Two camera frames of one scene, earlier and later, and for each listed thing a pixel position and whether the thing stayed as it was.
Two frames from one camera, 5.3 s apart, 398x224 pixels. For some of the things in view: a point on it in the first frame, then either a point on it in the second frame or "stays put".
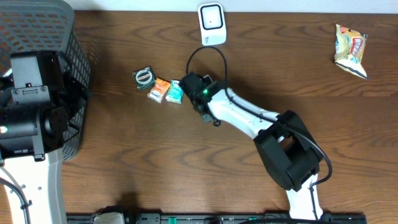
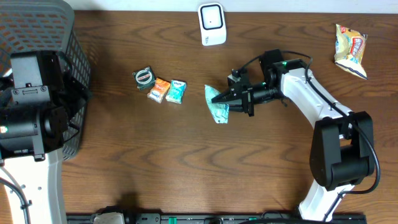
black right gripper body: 206,119 → 249,95
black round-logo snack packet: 145,78 stays put
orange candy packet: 158,90 stays put
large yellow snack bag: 349,46 stays put
